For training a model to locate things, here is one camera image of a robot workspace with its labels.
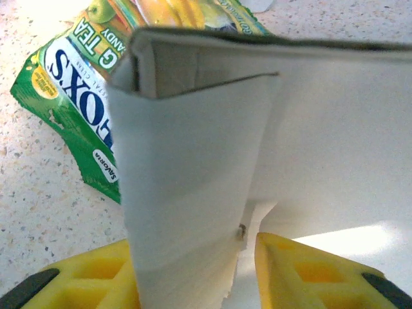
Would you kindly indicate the green Fox's candy bag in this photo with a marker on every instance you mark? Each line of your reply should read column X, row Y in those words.
column 80, row 96

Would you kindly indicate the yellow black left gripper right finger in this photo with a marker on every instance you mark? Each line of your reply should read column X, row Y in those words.
column 305, row 280

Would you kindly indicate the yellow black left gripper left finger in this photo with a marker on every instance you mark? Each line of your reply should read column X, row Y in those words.
column 80, row 283

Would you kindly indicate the white paper box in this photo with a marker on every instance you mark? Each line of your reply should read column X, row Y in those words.
column 193, row 145

